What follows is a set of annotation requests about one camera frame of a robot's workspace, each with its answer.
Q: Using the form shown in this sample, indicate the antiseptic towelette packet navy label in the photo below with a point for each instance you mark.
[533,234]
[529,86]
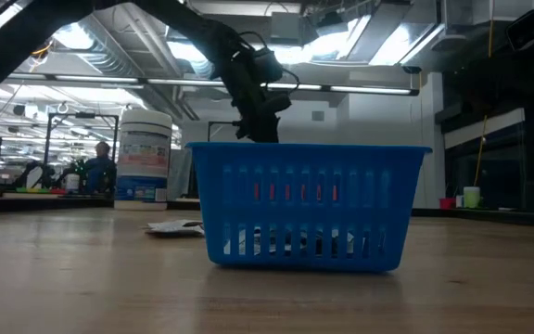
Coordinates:
[257,241]

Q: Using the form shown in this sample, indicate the small black robot arm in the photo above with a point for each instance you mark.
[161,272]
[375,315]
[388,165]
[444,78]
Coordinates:
[35,174]

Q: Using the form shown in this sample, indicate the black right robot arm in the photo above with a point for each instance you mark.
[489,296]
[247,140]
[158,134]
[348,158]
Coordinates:
[526,69]

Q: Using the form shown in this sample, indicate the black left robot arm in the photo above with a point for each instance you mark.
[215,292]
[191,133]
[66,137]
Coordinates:
[16,37]

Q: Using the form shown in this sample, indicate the orange plastic basket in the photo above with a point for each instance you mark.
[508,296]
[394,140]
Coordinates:
[256,191]

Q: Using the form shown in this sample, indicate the overhead light bar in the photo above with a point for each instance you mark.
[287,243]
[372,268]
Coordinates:
[188,82]

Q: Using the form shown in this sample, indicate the grey cloth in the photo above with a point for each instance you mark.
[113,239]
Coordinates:
[180,171]

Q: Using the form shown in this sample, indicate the grey ceiling box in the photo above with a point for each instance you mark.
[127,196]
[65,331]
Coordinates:
[290,25]

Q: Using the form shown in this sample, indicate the blue plastic basket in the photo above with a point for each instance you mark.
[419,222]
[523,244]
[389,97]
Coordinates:
[304,213]

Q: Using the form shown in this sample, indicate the white wipes canister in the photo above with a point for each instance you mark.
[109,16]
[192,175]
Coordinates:
[143,153]

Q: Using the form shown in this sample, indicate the person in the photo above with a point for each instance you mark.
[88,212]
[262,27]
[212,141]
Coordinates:
[100,171]

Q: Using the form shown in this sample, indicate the small white container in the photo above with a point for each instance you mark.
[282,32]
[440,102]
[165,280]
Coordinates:
[72,182]

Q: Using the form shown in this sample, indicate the red container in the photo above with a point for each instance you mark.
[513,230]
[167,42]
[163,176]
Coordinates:
[447,203]

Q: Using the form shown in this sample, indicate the colourful blocks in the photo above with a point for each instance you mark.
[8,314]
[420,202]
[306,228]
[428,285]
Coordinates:
[40,190]

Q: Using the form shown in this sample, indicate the green cup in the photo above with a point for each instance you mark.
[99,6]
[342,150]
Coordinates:
[472,197]

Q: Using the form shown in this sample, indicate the low black workstation frame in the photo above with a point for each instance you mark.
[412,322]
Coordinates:
[220,123]

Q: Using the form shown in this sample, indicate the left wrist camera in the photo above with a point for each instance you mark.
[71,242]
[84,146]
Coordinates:
[267,65]

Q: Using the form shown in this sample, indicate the grey wall vent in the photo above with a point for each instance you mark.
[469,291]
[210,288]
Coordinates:
[318,116]

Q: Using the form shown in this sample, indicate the tall black workstation frame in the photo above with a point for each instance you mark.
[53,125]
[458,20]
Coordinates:
[84,115]

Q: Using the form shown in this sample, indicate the black aluminium frame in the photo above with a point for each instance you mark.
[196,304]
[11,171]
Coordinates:
[40,204]

